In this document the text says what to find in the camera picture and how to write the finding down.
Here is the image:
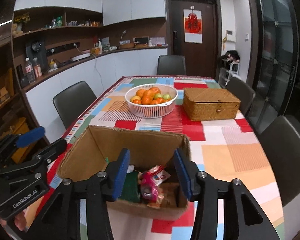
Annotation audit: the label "dark green snack packet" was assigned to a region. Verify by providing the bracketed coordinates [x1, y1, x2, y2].
[119, 171, 141, 203]

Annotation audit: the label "pink hawthorn snack packet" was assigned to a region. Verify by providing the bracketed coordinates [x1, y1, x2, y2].
[140, 165, 164, 202]

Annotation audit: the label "white triangular snack packet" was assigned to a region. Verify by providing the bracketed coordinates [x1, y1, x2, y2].
[152, 170, 171, 186]

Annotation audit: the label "person's left hand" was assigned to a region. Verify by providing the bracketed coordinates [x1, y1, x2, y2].
[0, 211, 27, 231]

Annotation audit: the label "brown cardboard box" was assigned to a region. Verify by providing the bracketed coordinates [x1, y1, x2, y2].
[57, 126, 191, 220]

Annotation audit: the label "colourful patchwork tablecloth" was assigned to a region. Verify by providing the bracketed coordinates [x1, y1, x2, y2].
[47, 76, 285, 239]

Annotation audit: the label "dark chair left side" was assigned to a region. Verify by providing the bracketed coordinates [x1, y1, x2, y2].
[52, 81, 97, 129]

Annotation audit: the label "dark chair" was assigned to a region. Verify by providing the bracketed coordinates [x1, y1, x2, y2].
[225, 77, 256, 116]
[258, 115, 300, 206]
[52, 81, 97, 129]

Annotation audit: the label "clear water bottle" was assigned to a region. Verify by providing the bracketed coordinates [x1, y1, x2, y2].
[25, 57, 36, 83]

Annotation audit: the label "pink drink bottle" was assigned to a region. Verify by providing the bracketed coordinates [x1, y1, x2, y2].
[33, 57, 42, 78]

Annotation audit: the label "woven wicker lidded box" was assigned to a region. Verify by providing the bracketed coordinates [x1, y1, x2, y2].
[183, 88, 241, 121]

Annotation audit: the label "dark chair right near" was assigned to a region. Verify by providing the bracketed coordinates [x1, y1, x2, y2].
[258, 115, 300, 206]

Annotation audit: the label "black coffee machine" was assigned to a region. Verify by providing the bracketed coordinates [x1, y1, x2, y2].
[25, 40, 49, 74]

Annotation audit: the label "white plastic fruit basket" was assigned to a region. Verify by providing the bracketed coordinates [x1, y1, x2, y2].
[125, 83, 178, 119]

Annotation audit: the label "oranges in basket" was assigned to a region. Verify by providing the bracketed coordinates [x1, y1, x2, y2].
[129, 87, 172, 105]

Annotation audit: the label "dark chair right far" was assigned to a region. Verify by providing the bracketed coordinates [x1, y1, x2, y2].
[225, 77, 256, 116]

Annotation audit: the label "dark chair far end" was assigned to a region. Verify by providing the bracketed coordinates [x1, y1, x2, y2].
[157, 55, 186, 75]

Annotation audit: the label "glass sliding door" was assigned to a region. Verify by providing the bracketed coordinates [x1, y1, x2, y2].
[248, 0, 299, 134]

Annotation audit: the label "dark wooden door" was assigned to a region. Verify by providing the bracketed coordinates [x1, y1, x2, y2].
[166, 0, 222, 79]

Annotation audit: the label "red fu door calendar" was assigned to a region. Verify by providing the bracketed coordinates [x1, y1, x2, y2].
[183, 9, 203, 44]

